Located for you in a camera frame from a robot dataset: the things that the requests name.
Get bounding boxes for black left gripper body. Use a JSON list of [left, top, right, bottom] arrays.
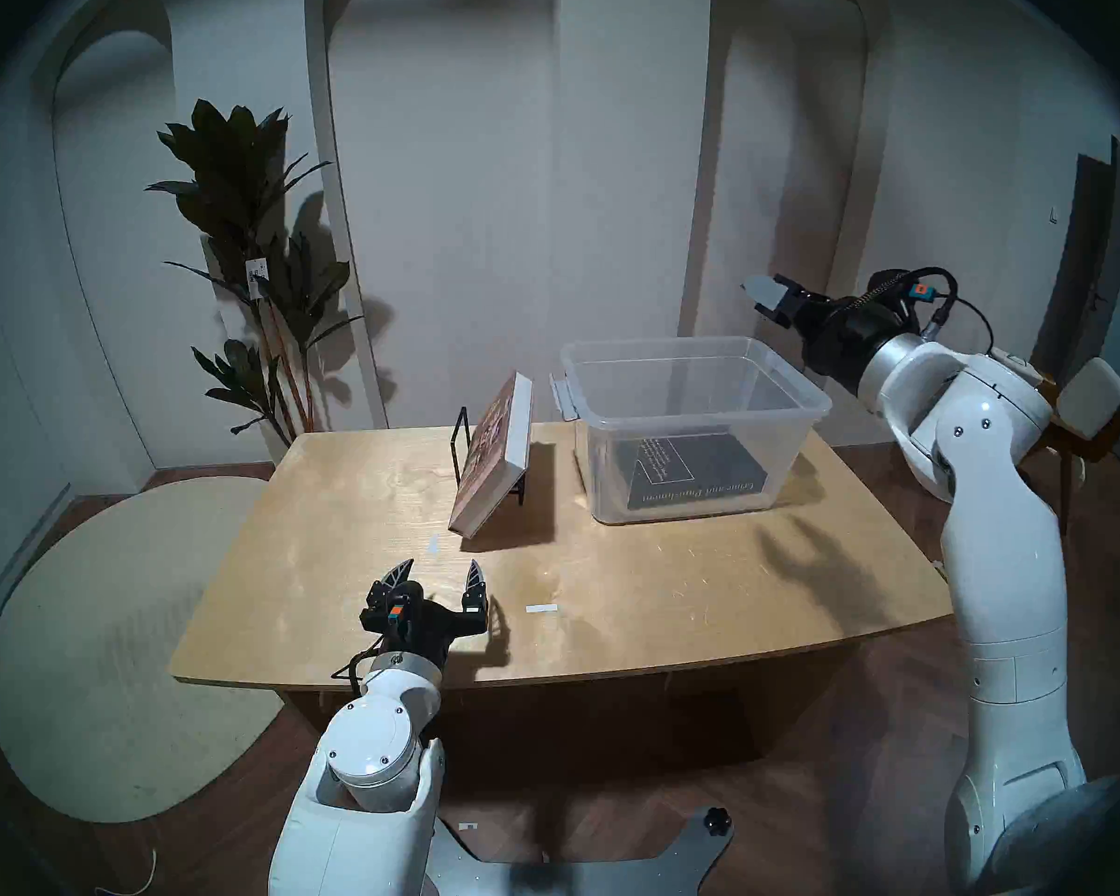
[[359, 581, 490, 669]]

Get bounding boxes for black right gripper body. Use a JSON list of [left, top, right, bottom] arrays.
[[773, 287, 908, 391]]

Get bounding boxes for white book with picture cover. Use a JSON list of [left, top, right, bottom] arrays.
[[448, 371, 535, 539]]

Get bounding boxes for black Crime and Punishment book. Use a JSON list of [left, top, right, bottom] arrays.
[[627, 435, 768, 511]]

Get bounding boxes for clear plastic storage box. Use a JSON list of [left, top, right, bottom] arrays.
[[551, 336, 832, 525]]

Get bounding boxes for dark door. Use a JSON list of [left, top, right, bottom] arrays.
[[1036, 136, 1120, 475]]

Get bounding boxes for round beige rug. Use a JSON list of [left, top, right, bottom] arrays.
[[0, 477, 286, 825]]

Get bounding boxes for tall green potted plant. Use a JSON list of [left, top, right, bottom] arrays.
[[146, 99, 365, 447]]

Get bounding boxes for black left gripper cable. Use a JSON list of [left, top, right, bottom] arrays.
[[331, 650, 384, 694]]

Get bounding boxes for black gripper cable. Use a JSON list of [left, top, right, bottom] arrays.
[[331, 650, 384, 694], [863, 267, 1000, 354]]

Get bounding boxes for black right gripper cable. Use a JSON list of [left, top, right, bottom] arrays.
[[863, 267, 1000, 354]]

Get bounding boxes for black wire bookend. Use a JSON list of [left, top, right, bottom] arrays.
[[450, 407, 528, 505]]

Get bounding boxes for white armchair with wooden frame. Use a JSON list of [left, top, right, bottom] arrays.
[[1027, 356, 1120, 536]]

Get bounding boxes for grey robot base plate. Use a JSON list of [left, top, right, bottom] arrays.
[[425, 805, 734, 896]]

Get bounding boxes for thin white floor cable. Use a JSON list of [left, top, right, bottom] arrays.
[[93, 847, 158, 895]]

